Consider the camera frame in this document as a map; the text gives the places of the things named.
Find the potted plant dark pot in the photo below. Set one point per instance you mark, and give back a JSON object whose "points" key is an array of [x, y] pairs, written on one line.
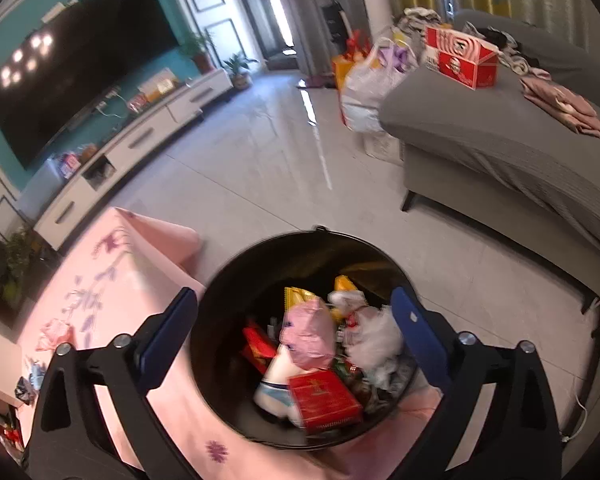
{"points": [[17, 265]]}

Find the pink plastic packet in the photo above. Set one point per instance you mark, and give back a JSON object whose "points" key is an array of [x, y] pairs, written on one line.
{"points": [[307, 335]]}

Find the brown round item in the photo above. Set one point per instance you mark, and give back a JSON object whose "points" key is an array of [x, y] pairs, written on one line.
{"points": [[88, 153]]}

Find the black upright appliance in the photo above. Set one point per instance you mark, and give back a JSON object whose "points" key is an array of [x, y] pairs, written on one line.
{"points": [[332, 27]]}

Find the tall white appliance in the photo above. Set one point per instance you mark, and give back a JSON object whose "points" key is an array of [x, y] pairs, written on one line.
{"points": [[377, 15]]}

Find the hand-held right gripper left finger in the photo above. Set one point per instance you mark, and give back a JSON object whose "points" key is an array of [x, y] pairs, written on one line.
{"points": [[167, 340]]}

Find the orange and white box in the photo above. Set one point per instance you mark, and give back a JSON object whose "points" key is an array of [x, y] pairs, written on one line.
{"points": [[157, 89]]}

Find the large black television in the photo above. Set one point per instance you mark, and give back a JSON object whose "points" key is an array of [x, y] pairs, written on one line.
{"points": [[80, 70]]}

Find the pile of colourful packets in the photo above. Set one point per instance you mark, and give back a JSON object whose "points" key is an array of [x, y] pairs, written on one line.
{"points": [[2, 430]]}

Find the white television cabinet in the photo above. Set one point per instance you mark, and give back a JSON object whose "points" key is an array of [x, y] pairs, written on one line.
{"points": [[145, 135]]}

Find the flat white box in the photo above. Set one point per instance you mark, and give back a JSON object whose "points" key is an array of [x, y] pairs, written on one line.
{"points": [[5, 370]]}

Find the folded pink cloth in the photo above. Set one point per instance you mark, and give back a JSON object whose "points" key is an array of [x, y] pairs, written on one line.
{"points": [[562, 107]]}

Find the grey sheer curtain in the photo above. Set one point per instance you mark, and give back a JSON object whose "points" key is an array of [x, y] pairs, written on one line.
{"points": [[300, 10]]}

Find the dark red floor mat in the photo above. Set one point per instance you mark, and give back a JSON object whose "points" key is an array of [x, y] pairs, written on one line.
{"points": [[314, 81]]}

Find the white router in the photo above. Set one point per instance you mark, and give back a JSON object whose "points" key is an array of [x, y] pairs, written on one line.
{"points": [[60, 9]]}

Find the red and white cardboard box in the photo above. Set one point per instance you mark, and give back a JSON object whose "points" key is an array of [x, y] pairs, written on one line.
{"points": [[460, 57]]}

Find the potted plant white pot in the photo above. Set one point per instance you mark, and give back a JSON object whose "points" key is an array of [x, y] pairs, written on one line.
{"points": [[239, 72]]}

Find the white paper cup blue print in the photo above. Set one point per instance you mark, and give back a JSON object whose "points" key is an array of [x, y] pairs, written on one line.
{"points": [[275, 380]]}

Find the pile of patterned clothes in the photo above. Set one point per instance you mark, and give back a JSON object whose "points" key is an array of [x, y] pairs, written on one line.
{"points": [[420, 20]]}

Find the pink printed tablecloth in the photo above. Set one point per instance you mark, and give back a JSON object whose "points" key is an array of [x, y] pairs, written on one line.
{"points": [[130, 280]]}

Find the potted plant red pot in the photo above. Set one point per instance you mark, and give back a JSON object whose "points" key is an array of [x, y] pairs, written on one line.
{"points": [[197, 50]]}

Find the pink small packets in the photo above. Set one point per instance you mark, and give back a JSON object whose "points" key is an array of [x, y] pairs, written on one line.
{"points": [[137, 104]]}

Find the white plastic shopping bag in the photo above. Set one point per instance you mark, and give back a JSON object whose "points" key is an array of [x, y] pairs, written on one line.
{"points": [[370, 90]]}

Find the yellow snack packet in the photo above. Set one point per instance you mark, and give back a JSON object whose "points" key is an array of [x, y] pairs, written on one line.
{"points": [[300, 296]]}

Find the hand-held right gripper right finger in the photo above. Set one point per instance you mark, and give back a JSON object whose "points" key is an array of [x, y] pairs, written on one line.
{"points": [[415, 335]]}

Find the black and white clothes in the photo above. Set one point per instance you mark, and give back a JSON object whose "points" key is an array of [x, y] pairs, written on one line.
{"points": [[510, 47]]}

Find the red snack packet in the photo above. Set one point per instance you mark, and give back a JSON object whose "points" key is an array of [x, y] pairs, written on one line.
{"points": [[257, 347]]}

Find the clear plastic box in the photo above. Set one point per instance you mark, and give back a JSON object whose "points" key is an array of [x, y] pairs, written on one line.
{"points": [[40, 187]]}

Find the black round trash bin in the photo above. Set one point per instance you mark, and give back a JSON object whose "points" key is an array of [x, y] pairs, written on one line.
{"points": [[260, 280]]}

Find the orange shopping bag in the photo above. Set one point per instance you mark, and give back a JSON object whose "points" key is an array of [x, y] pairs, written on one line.
{"points": [[342, 67]]}

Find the blue small box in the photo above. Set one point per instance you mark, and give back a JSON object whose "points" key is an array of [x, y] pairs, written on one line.
{"points": [[70, 165]]}

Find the blue and white wrapper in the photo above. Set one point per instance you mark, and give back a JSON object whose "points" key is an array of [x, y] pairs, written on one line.
{"points": [[30, 382]]}

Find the pink crumpled wrapper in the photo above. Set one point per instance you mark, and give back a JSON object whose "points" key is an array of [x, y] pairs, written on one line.
{"points": [[55, 335]]}

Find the grey sofa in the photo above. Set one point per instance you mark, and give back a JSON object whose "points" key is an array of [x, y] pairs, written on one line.
{"points": [[480, 130]]}

